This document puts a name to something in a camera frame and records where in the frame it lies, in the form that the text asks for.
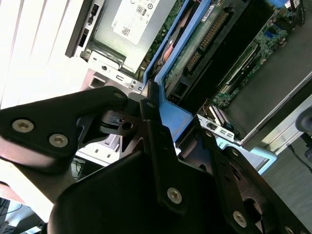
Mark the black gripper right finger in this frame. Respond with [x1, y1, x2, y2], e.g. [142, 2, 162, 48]
[191, 114, 312, 234]

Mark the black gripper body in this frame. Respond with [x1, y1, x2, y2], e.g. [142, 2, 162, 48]
[48, 149, 220, 234]

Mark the hard disk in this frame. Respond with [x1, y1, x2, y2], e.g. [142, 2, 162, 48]
[143, 0, 275, 159]

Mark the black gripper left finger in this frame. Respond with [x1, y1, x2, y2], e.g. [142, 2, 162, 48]
[0, 79, 186, 217]

